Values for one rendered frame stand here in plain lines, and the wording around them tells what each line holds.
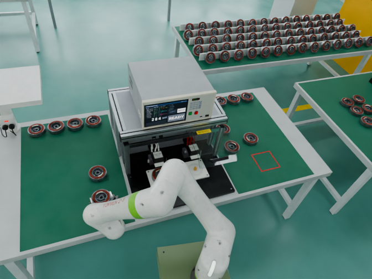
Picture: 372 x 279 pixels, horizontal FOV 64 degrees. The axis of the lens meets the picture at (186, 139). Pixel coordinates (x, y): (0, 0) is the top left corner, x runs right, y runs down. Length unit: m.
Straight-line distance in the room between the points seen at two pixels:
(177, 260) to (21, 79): 1.38
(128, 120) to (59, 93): 2.15
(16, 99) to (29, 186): 0.53
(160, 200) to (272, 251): 1.74
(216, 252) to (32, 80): 1.44
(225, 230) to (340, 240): 1.76
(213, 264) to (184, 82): 1.00
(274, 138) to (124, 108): 1.18
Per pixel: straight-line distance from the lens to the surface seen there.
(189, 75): 1.84
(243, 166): 2.14
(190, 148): 1.93
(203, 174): 1.99
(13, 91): 1.99
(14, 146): 2.32
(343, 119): 2.91
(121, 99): 1.95
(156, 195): 1.15
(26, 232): 1.91
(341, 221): 3.19
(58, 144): 2.24
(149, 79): 1.78
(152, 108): 1.65
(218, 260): 1.38
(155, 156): 1.87
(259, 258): 2.68
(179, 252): 1.64
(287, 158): 2.32
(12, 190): 2.09
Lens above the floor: 2.37
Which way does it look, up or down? 47 degrees down
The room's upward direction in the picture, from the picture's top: 9 degrees clockwise
